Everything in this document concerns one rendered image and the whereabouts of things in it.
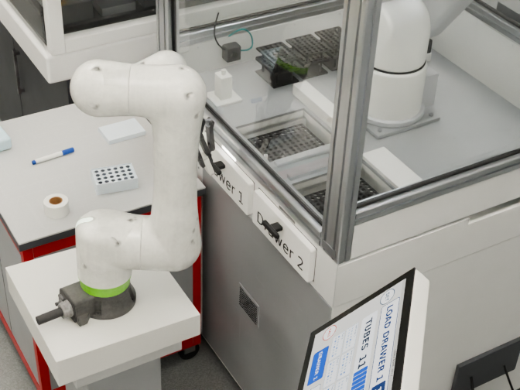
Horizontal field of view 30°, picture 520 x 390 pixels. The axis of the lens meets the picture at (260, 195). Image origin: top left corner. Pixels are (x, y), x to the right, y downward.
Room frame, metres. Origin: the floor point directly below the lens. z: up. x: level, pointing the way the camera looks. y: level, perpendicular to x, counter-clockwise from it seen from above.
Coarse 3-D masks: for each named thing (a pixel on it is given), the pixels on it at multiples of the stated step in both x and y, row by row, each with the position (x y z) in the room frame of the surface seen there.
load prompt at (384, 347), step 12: (396, 300) 1.44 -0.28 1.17; (384, 312) 1.43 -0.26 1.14; (396, 312) 1.40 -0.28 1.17; (384, 324) 1.39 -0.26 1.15; (384, 336) 1.35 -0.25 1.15; (384, 348) 1.31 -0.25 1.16; (384, 360) 1.28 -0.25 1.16; (372, 372) 1.27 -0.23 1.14; (384, 372) 1.24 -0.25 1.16; (372, 384) 1.23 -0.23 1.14; (384, 384) 1.21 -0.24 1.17
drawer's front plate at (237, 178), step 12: (204, 132) 2.38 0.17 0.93; (216, 144) 2.32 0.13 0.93; (216, 156) 2.29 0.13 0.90; (228, 156) 2.26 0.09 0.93; (228, 168) 2.23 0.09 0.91; (216, 180) 2.29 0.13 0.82; (228, 180) 2.23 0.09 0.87; (240, 180) 2.17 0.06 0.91; (228, 192) 2.22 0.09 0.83; (252, 192) 2.14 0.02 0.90; (240, 204) 2.17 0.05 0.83; (252, 204) 2.14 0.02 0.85
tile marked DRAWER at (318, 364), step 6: (324, 348) 1.45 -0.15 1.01; (318, 354) 1.44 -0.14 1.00; (324, 354) 1.43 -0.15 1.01; (318, 360) 1.42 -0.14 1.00; (324, 360) 1.41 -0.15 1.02; (312, 366) 1.42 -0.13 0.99; (318, 366) 1.40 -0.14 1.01; (324, 366) 1.39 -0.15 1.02; (312, 372) 1.40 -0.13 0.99; (318, 372) 1.38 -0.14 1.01; (312, 378) 1.37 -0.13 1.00; (318, 378) 1.36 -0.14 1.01
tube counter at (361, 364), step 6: (366, 354) 1.33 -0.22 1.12; (360, 360) 1.33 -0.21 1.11; (366, 360) 1.32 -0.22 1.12; (354, 366) 1.32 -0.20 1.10; (360, 366) 1.31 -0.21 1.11; (366, 366) 1.30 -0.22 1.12; (354, 372) 1.30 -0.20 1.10; (360, 372) 1.29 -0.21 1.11; (366, 372) 1.28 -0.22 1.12; (354, 378) 1.28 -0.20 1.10; (360, 378) 1.27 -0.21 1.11; (366, 378) 1.26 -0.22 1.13; (354, 384) 1.27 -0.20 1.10; (360, 384) 1.26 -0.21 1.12
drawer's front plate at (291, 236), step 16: (256, 192) 2.10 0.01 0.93; (256, 208) 2.09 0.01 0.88; (272, 208) 2.03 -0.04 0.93; (256, 224) 2.09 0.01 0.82; (288, 224) 1.96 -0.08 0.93; (272, 240) 2.01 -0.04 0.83; (288, 240) 1.95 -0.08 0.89; (304, 240) 1.90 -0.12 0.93; (288, 256) 1.95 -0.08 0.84; (304, 256) 1.88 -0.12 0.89; (304, 272) 1.88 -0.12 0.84
